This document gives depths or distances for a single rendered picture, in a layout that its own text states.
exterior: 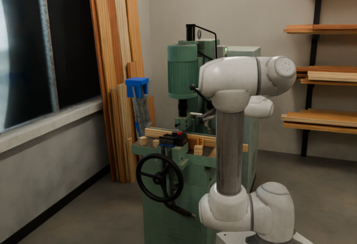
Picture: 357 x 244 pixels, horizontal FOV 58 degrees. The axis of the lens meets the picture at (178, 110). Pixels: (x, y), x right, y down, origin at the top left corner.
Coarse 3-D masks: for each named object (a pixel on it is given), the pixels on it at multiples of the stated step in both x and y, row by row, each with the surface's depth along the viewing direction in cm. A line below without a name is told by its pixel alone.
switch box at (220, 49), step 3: (219, 45) 212; (222, 45) 212; (225, 45) 211; (219, 48) 205; (222, 48) 205; (219, 51) 206; (222, 51) 205; (225, 51) 209; (219, 54) 206; (222, 54) 206; (219, 57) 207; (222, 57) 206
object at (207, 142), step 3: (204, 138) 196; (204, 141) 195; (207, 141) 194; (210, 141) 193; (213, 141) 192; (204, 144) 195; (207, 144) 194; (210, 144) 194; (213, 144) 193; (243, 144) 186; (246, 144) 186; (243, 147) 185; (246, 147) 185; (243, 150) 186; (246, 150) 185
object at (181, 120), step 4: (180, 116) 197; (184, 116) 197; (188, 116) 197; (192, 116) 203; (176, 120) 194; (180, 120) 193; (184, 120) 192; (188, 120) 197; (180, 124) 194; (184, 124) 193; (188, 124) 198; (176, 128) 196; (180, 128) 195; (184, 128) 194
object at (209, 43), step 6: (180, 42) 206; (210, 42) 199; (210, 48) 200; (210, 54) 201; (210, 60) 202; (204, 96) 208; (204, 102) 209; (204, 108) 210; (192, 126) 217; (198, 126) 215; (204, 126) 213; (198, 132) 216; (204, 132) 215; (210, 132) 217
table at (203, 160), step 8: (144, 136) 213; (136, 144) 199; (152, 144) 199; (136, 152) 198; (144, 152) 196; (152, 152) 193; (192, 152) 186; (208, 152) 186; (184, 160) 182; (192, 160) 183; (200, 160) 181; (208, 160) 179; (184, 168) 179
